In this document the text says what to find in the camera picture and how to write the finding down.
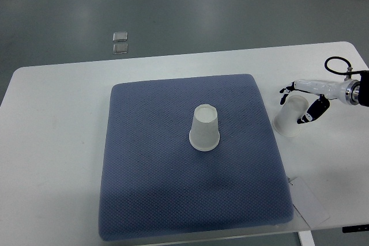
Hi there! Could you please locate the white paper cup on cushion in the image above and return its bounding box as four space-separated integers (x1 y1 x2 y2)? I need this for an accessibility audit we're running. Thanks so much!
189 104 220 152

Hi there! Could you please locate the white paper cup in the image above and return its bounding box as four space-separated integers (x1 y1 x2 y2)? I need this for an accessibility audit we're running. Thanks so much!
189 104 220 152
272 95 308 137

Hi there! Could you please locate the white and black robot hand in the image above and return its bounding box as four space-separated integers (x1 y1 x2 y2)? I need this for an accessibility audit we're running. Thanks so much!
278 79 351 125

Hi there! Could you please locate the black table control panel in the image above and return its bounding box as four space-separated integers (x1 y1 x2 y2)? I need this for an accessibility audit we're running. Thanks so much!
342 224 369 233

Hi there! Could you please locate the white table leg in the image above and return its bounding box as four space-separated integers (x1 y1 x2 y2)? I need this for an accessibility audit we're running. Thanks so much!
298 231 315 246

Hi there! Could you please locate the upper floor socket plate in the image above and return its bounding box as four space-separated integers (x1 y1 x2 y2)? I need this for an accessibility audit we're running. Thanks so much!
112 31 128 42

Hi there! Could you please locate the blue textured cushion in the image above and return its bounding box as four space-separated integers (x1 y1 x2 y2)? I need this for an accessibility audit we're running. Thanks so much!
99 74 294 241

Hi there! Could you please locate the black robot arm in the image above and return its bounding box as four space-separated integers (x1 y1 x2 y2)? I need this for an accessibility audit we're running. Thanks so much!
324 56 368 107

